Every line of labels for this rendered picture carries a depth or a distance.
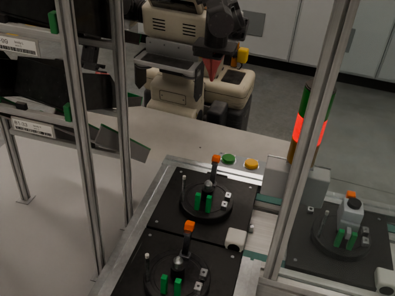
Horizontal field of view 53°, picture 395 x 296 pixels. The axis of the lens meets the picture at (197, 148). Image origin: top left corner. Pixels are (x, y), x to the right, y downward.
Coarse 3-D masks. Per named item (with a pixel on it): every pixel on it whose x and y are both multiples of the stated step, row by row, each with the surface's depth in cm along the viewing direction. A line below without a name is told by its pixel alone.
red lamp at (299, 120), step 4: (300, 116) 67; (296, 120) 69; (300, 120) 67; (296, 124) 69; (300, 124) 67; (296, 128) 69; (300, 128) 68; (296, 132) 69; (296, 136) 69; (296, 140) 69
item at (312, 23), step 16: (304, 0) 349; (320, 0) 345; (304, 16) 357; (320, 16) 352; (304, 32) 365; (320, 32) 360; (304, 48) 373; (320, 48) 368; (288, 64) 390; (304, 64) 383
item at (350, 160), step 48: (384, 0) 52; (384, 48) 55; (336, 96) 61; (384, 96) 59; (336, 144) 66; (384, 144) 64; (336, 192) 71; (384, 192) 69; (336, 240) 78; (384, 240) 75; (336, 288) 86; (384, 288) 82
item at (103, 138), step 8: (56, 112) 91; (56, 128) 90; (64, 128) 96; (72, 128) 99; (96, 128) 108; (104, 128) 88; (96, 136) 87; (104, 136) 89; (112, 136) 92; (96, 144) 102; (104, 144) 90; (112, 144) 94; (136, 144) 105; (136, 152) 106; (144, 152) 110; (144, 160) 112
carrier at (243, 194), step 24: (168, 192) 107; (192, 192) 104; (216, 192) 105; (240, 192) 109; (168, 216) 100; (192, 216) 98; (216, 216) 98; (240, 216) 101; (216, 240) 95; (240, 240) 93
